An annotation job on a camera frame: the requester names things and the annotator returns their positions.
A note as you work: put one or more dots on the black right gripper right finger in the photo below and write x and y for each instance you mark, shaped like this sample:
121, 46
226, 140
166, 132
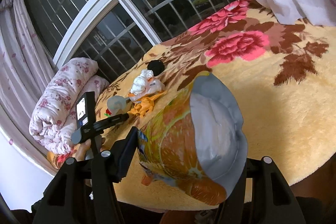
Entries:
261, 195

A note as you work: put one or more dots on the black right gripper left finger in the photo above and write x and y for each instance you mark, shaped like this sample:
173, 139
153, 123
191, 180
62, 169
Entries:
83, 192

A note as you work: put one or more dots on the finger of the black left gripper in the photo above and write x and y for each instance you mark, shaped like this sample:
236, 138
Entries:
111, 121

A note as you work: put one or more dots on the grey plastic scoop cup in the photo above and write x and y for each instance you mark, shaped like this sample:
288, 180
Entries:
117, 103

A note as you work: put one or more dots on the orange fruit print snack bag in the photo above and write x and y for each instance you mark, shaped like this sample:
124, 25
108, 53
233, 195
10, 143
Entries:
196, 143

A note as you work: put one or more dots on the white tissue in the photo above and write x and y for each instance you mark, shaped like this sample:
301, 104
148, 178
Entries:
141, 81

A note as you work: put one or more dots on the person's left hand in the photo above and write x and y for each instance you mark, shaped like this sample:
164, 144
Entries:
84, 147

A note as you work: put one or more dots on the small red green wrapper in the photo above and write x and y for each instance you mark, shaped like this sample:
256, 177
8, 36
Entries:
107, 113

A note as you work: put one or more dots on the folded pink floral quilt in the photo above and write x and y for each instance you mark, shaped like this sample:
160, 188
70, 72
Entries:
54, 117

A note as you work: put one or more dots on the crumpled orange wrapper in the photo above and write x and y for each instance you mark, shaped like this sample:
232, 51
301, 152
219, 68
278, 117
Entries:
145, 106

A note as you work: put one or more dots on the pink left curtain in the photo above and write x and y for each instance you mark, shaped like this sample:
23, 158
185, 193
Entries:
25, 68

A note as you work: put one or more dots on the black round lid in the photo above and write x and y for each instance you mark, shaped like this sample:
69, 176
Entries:
156, 66

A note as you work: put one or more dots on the floral plush bed blanket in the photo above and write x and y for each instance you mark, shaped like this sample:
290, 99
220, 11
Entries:
282, 76

